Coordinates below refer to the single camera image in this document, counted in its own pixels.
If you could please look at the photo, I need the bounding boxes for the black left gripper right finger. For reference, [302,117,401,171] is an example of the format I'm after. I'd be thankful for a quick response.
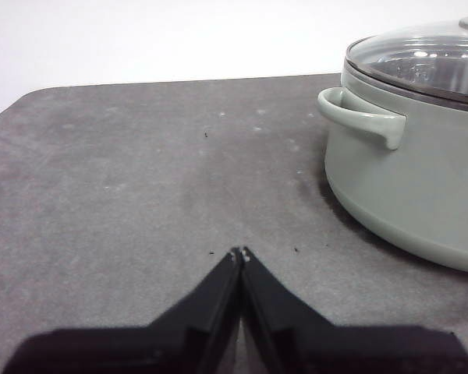
[239,245,468,374]

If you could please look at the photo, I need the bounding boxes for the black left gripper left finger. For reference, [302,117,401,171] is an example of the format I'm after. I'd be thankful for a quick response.
[2,245,243,374]

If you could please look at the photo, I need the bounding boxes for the glass lid with green knob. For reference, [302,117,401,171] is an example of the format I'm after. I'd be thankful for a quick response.
[344,15,468,107]

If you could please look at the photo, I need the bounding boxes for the pale green electric steamer pot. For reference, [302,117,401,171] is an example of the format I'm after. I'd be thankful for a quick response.
[317,58,468,276]

